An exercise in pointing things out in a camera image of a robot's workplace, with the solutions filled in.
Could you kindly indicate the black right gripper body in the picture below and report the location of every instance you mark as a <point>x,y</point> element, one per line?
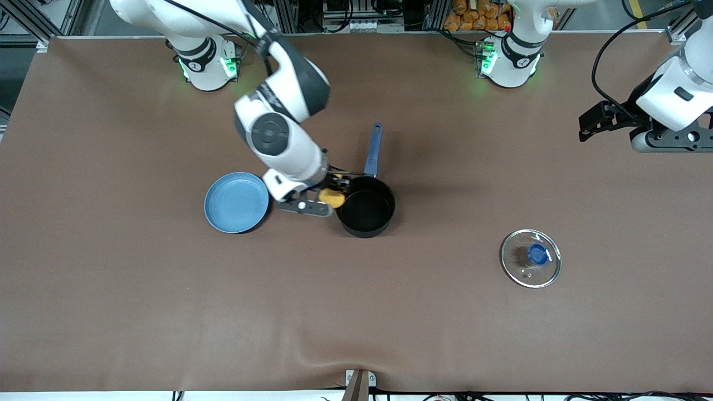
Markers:
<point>335,181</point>

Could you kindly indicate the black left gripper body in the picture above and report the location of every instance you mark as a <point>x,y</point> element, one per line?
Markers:
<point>628,109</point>

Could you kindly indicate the yellow potato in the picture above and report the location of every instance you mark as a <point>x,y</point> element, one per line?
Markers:
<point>333,199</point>

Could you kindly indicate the glass lid with blue knob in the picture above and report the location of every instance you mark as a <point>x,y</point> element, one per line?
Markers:
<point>521,267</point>

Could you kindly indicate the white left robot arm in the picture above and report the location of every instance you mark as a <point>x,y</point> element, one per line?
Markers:
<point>515,61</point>

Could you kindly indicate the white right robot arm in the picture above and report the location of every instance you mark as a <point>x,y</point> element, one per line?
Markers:
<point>289,83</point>

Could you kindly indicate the blue round plate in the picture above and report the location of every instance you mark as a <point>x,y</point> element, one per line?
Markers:
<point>237,203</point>

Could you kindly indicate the brown table mat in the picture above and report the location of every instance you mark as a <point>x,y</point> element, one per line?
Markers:
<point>445,323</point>

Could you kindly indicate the bag of orange snacks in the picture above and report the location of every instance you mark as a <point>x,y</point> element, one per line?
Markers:
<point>473,16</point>

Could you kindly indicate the white electronics rack unit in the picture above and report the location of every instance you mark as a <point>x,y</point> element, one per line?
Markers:
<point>362,22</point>

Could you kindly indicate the metal table clamp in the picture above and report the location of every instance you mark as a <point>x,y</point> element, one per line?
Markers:
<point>356,387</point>

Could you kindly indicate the aluminium corner frame rail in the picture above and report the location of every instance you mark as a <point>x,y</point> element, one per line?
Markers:
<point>677,28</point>

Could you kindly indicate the aluminium frame post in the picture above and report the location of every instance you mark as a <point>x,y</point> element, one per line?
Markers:
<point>285,14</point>

